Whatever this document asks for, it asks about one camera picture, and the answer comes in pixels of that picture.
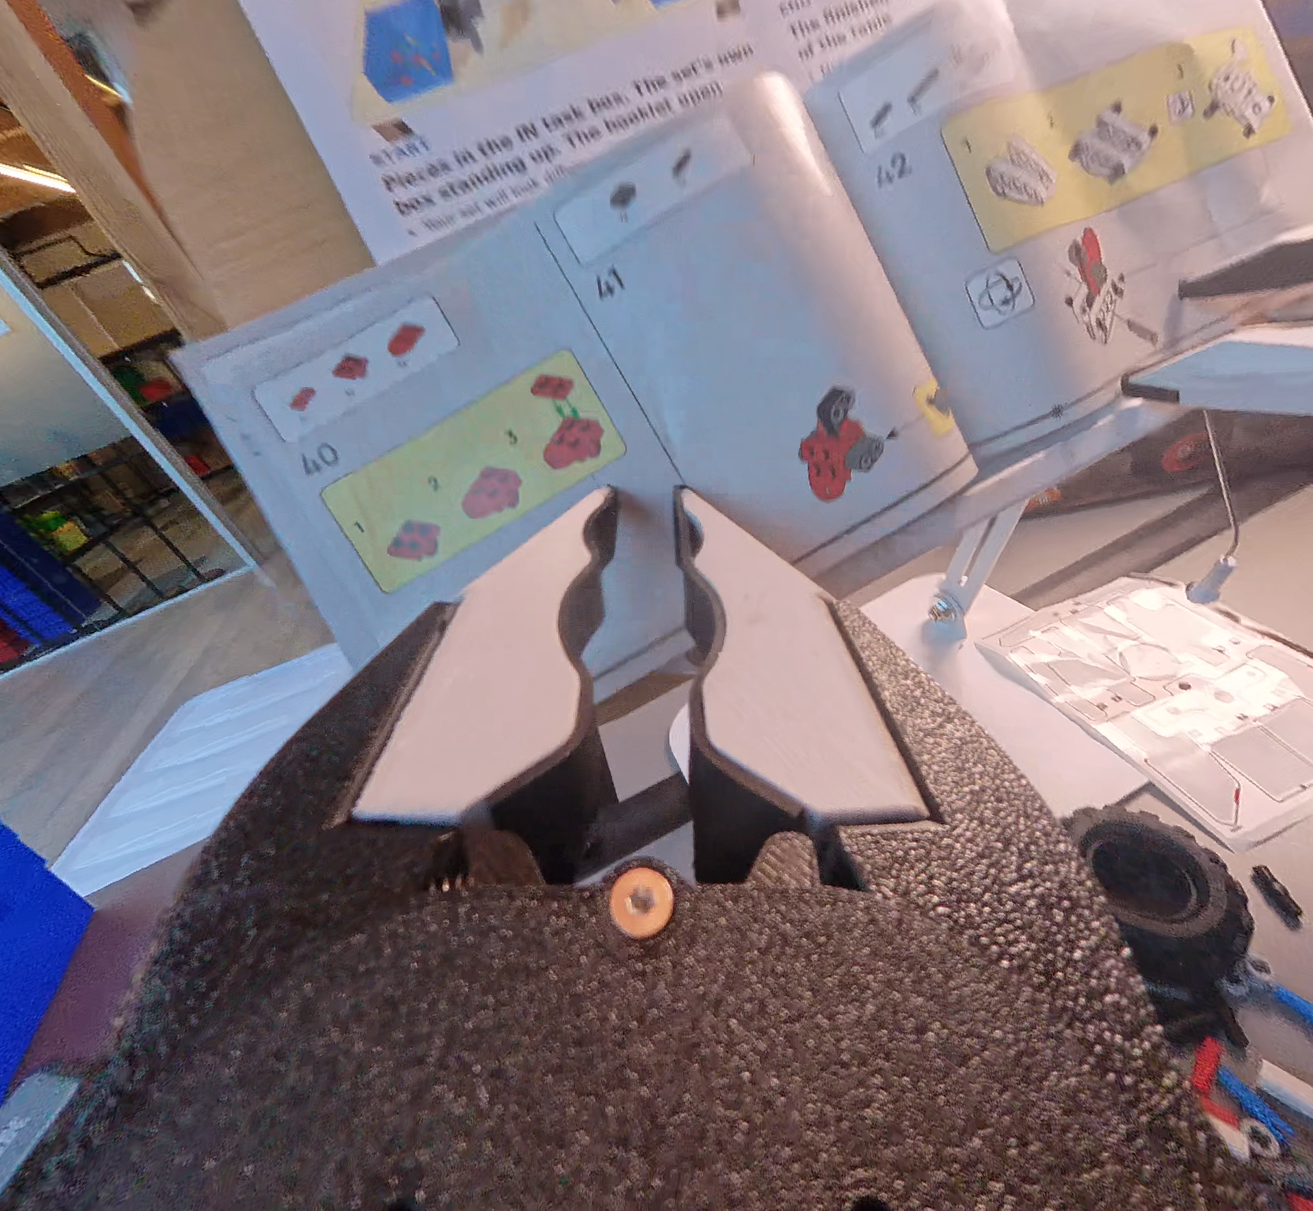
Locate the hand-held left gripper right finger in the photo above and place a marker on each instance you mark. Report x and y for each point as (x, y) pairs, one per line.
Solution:
(800, 709)

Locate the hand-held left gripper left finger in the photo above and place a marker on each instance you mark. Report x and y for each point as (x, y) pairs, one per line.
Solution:
(481, 709)

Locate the white instruction booklet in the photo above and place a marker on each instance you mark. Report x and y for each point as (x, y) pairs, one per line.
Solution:
(738, 329)

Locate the grey desk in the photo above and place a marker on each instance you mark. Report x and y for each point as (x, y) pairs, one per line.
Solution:
(102, 986)

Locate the white task instruction poster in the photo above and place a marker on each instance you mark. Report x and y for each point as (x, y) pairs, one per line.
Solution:
(307, 53)

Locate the white plastic lid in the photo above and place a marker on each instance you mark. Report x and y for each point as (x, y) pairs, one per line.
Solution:
(184, 770)

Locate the white sticker sheet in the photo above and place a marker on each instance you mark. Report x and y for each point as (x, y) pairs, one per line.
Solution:
(1179, 709)

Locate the storage shelf with bins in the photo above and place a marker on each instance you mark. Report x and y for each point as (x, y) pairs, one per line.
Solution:
(102, 535)

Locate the black toy tyre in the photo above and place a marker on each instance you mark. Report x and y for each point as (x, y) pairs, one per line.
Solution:
(1220, 925)

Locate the blue plastic bin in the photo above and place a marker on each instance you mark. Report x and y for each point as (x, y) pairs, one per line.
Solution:
(41, 945)

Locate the pile of small brick parts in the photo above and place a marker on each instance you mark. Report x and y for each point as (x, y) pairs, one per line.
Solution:
(1277, 1001)

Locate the rounded wooden board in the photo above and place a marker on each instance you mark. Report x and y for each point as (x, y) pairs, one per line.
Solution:
(235, 155)

